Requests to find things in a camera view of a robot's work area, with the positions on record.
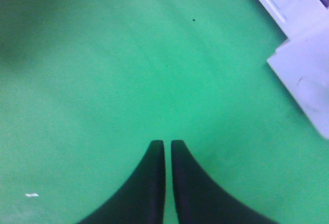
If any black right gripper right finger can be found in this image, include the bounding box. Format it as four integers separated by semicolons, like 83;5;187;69
171;140;276;223

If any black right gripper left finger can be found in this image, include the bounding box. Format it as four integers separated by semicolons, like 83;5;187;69
78;140;165;223

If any white microwave oven body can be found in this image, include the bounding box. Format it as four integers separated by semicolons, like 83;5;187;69
259;0;328;139

